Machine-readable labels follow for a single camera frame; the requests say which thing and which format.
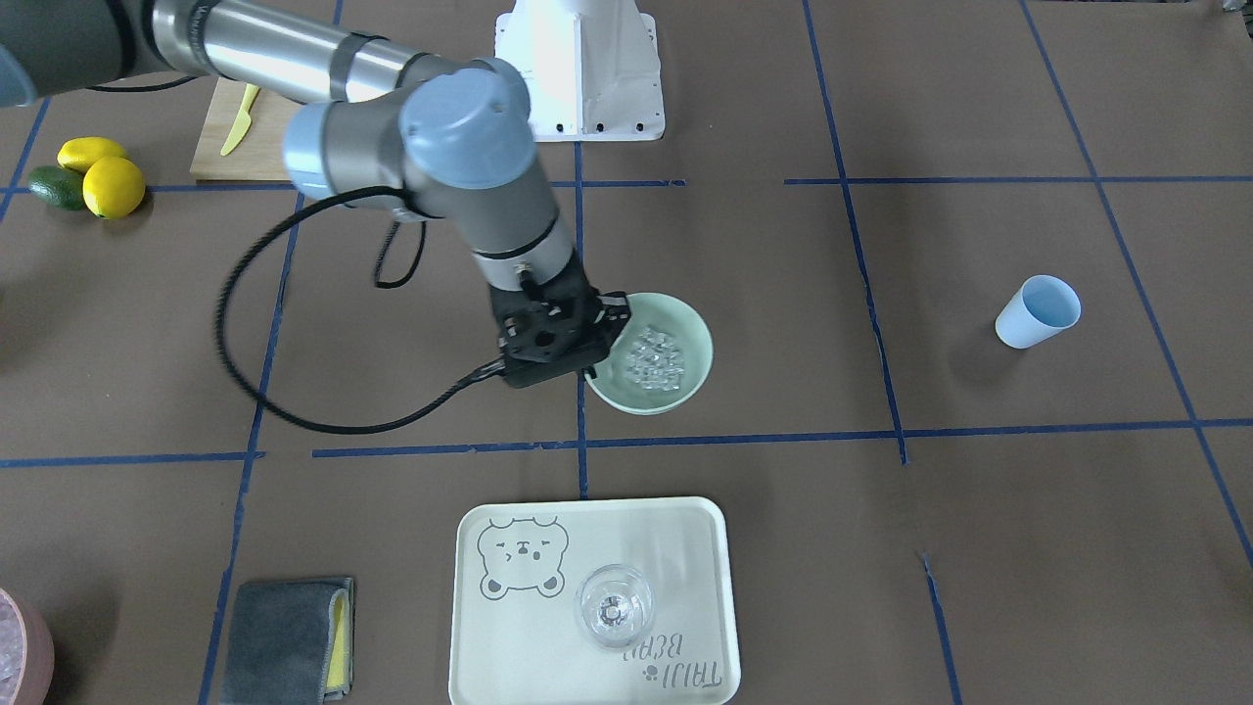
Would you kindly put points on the cream bear tray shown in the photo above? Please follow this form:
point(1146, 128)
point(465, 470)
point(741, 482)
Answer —
point(515, 637)

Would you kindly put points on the light blue cup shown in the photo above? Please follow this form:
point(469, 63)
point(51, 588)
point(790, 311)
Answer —
point(1043, 307)

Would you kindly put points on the green lime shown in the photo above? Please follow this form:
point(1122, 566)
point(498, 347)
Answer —
point(57, 186)

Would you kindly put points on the clear ice cubes pile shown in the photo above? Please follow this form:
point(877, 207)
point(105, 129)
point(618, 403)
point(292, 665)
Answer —
point(12, 644)

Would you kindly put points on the pink bowl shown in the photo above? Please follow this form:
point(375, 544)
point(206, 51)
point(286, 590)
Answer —
point(33, 683)

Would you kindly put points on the ice cubes in green bowl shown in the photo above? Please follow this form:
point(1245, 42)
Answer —
point(655, 362)

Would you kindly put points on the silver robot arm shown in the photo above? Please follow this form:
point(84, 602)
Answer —
point(396, 129)

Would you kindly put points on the yellow lemon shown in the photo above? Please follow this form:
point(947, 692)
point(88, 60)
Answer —
point(79, 154)
point(113, 187)

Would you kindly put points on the wooden cutting board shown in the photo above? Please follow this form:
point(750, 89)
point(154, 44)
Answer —
point(259, 155)

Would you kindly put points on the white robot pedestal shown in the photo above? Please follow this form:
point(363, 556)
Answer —
point(593, 69)

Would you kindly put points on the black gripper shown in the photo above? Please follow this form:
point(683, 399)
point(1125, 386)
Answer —
point(590, 305)

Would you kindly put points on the mint green bowl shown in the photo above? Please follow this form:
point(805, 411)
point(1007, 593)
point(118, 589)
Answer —
point(673, 316)

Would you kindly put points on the dark grey folded cloth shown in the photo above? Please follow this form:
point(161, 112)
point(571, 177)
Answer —
point(291, 642)

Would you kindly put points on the yellow plastic knife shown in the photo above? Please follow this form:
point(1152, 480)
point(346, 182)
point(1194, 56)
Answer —
point(242, 121)

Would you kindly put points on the clear wine glass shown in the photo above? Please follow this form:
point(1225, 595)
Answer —
point(616, 606)

